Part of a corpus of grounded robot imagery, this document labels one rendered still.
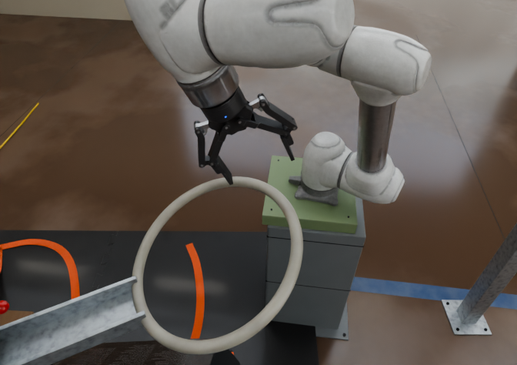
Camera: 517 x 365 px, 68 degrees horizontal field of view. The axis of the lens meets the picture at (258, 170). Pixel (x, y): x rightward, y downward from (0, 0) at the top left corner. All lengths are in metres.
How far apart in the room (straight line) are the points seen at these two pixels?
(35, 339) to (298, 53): 0.96
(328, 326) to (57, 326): 1.46
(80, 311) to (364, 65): 0.95
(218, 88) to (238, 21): 0.16
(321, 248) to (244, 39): 1.29
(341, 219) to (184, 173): 1.74
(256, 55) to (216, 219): 2.26
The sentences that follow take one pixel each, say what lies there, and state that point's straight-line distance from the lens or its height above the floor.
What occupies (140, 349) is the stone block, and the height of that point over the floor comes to 0.66.
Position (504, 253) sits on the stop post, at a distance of 2.08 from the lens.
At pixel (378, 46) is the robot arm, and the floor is 1.64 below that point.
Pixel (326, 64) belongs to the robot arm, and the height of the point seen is 1.58.
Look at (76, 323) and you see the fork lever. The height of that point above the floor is 1.08.
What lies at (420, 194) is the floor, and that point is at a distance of 3.07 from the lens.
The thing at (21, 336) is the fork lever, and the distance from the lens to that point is 1.20.
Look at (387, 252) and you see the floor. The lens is 2.62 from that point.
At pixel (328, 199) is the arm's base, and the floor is 0.88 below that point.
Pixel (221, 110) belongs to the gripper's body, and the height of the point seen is 1.68.
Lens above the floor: 2.02
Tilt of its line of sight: 42 degrees down
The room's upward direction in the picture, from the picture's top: straight up
